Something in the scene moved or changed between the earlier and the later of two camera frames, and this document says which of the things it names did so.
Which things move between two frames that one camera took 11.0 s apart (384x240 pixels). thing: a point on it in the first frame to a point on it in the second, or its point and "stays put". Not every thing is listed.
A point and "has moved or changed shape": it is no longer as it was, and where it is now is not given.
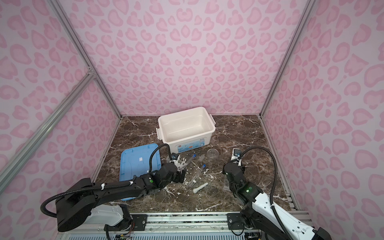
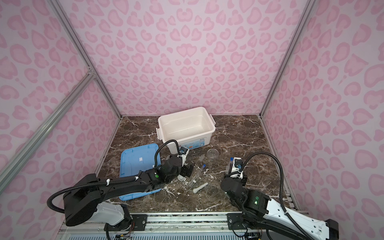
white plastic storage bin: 186,130 stays put
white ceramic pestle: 196,189 stays put
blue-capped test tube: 192,157 has moved or changed shape
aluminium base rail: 170,226 stays put
